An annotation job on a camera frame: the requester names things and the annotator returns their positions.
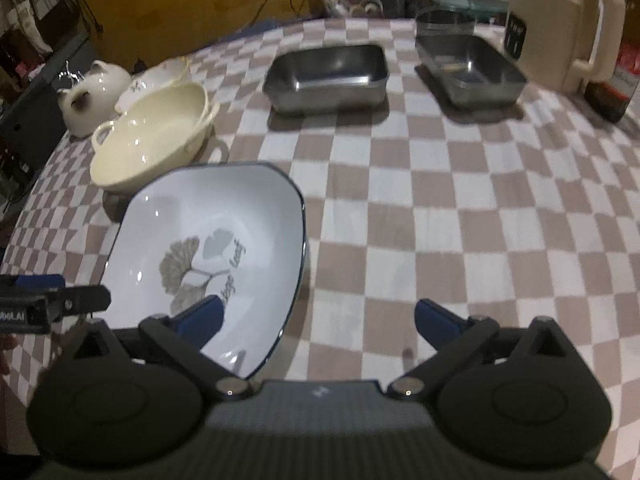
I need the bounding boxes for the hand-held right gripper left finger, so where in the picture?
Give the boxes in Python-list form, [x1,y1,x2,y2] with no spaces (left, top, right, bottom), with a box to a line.
[65,296,251,403]

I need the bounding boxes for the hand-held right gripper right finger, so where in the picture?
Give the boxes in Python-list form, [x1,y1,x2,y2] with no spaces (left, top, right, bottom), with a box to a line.
[390,298,578,402]

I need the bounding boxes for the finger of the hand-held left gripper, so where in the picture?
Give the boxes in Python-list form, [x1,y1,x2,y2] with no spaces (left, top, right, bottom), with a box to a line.
[48,285,112,319]
[0,274,67,292]

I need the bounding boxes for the white leaf print plate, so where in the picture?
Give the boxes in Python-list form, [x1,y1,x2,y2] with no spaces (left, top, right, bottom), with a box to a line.
[100,161,307,381]

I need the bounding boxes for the cream two-handled bowl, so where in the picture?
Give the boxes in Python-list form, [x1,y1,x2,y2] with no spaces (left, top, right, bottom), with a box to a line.
[90,81,231,193]

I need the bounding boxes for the white dish with yellow rim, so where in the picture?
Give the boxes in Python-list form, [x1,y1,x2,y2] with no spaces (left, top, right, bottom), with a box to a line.
[114,56,193,113]

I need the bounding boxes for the round steel bowl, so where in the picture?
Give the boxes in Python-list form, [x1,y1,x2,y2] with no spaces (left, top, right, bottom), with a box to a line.
[416,9,477,41]

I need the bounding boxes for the checkered tablecloth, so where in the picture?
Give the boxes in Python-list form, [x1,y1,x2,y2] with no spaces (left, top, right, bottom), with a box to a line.
[0,16,640,480]

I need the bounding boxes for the white cat-shaped ceramic jar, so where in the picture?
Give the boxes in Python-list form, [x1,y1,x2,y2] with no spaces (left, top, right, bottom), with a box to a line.
[56,60,133,137]

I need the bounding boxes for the small silver metal figurine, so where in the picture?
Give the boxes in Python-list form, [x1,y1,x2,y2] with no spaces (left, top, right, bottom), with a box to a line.
[56,60,83,92]

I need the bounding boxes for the brown beer bottle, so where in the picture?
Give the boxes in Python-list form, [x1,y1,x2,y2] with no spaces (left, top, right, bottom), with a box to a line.
[582,35,640,123]

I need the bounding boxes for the cream electric kettle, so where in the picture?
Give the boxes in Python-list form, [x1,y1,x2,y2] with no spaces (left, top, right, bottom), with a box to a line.
[502,0,628,95]

